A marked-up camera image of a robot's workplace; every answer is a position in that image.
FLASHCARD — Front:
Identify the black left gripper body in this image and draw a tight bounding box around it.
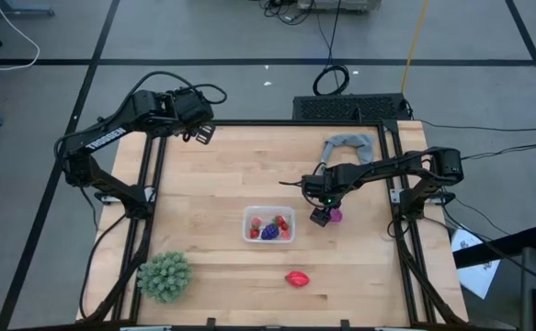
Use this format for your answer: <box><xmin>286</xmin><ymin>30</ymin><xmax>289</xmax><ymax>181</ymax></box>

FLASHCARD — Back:
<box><xmin>175</xmin><ymin>89</ymin><xmax>214</xmax><ymax>132</ymax></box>

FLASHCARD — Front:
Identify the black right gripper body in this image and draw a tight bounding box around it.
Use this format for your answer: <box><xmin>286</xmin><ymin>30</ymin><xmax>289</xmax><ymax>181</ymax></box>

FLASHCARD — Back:
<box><xmin>315</xmin><ymin>192</ymin><xmax>343</xmax><ymax>213</ymax></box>

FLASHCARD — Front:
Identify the purple toy grape bunch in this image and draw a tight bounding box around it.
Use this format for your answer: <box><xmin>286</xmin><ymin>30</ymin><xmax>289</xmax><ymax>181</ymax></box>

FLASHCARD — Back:
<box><xmin>260</xmin><ymin>223</ymin><xmax>280</xmax><ymax>241</ymax></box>

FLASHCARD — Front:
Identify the red toy dragon fruit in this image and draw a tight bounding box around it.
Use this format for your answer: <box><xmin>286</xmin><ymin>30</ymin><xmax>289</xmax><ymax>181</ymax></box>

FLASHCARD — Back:
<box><xmin>284</xmin><ymin>270</ymin><xmax>312</xmax><ymax>289</ymax></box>

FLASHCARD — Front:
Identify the clear plastic tupperware container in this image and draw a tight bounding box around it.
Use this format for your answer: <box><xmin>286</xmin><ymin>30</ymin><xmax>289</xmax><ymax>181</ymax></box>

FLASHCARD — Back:
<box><xmin>242</xmin><ymin>205</ymin><xmax>297</xmax><ymax>245</ymax></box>

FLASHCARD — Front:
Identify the grey cloth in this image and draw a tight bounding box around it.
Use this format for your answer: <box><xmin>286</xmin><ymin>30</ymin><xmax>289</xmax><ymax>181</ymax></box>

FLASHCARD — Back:
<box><xmin>320</xmin><ymin>133</ymin><xmax>377</xmax><ymax>166</ymax></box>

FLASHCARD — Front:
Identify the black perforated computer case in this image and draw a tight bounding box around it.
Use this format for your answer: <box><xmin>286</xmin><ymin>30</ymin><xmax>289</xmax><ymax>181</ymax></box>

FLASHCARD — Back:
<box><xmin>292</xmin><ymin>92</ymin><xmax>412</xmax><ymax>123</ymax></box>

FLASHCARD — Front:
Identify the green spiky plant ball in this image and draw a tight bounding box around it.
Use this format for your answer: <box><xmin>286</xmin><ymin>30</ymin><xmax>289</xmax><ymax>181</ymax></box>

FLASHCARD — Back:
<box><xmin>136</xmin><ymin>250</ymin><xmax>194</xmax><ymax>304</ymax></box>

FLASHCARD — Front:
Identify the white printed paper sheet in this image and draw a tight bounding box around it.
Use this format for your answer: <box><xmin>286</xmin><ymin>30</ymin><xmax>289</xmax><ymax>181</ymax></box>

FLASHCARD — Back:
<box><xmin>450</xmin><ymin>227</ymin><xmax>502</xmax><ymax>301</ymax></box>

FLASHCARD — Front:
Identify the grey furniture base bar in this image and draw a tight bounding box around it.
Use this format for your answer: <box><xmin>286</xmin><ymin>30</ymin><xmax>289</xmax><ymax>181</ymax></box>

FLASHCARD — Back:
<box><xmin>0</xmin><ymin>3</ymin><xmax>56</xmax><ymax>18</ymax></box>

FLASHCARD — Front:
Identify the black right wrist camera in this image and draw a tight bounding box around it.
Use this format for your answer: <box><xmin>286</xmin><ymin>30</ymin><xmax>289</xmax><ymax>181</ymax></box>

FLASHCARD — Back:
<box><xmin>310</xmin><ymin>206</ymin><xmax>332</xmax><ymax>228</ymax></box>

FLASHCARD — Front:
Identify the black left wrist camera cable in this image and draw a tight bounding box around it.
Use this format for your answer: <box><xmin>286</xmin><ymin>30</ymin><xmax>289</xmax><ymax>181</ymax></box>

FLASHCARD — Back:
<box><xmin>124</xmin><ymin>71</ymin><xmax>228</xmax><ymax>106</ymax></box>

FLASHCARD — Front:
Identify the black aluminium table frame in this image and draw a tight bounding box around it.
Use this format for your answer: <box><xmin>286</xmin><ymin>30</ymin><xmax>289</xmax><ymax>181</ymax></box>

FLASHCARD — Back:
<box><xmin>76</xmin><ymin>118</ymin><xmax>469</xmax><ymax>331</ymax></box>

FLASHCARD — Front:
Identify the black cable tangle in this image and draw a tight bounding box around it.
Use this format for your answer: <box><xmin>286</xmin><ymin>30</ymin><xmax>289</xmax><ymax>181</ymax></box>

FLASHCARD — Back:
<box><xmin>258</xmin><ymin>0</ymin><xmax>317</xmax><ymax>27</ymax></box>

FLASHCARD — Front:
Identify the black hanging cable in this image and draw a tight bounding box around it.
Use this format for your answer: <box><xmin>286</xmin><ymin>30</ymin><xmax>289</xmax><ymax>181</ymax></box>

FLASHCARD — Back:
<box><xmin>312</xmin><ymin>0</ymin><xmax>351</xmax><ymax>97</ymax></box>

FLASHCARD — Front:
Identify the white floor cable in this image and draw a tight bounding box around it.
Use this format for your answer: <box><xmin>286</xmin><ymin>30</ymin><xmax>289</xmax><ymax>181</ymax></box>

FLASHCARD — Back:
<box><xmin>0</xmin><ymin>0</ymin><xmax>41</xmax><ymax>73</ymax></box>

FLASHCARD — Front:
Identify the yellow hanging cable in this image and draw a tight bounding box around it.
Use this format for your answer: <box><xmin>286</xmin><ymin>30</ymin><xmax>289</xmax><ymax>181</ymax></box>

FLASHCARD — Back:
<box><xmin>400</xmin><ymin>0</ymin><xmax>430</xmax><ymax>96</ymax></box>

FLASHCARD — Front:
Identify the black floor cable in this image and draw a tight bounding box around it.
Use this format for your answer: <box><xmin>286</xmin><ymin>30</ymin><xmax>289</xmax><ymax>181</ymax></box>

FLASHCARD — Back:
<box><xmin>460</xmin><ymin>143</ymin><xmax>536</xmax><ymax>161</ymax></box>
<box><xmin>416</xmin><ymin>118</ymin><xmax>536</xmax><ymax>134</ymax></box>

